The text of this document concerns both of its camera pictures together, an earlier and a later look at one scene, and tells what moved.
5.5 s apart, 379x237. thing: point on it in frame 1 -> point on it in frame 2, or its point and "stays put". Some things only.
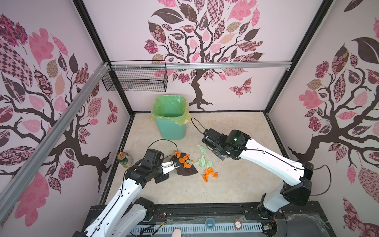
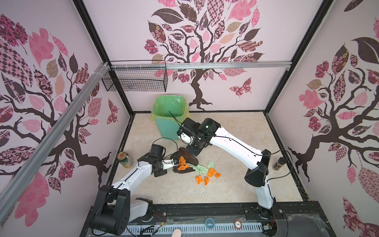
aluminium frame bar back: x=202 y=64 stays put
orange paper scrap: x=208 y=171 stays put
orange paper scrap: x=205 y=177 -> x=199 y=179
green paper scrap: x=209 y=164 stays put
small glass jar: x=124 y=160 stays put
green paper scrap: x=202 y=162 -> x=203 y=171
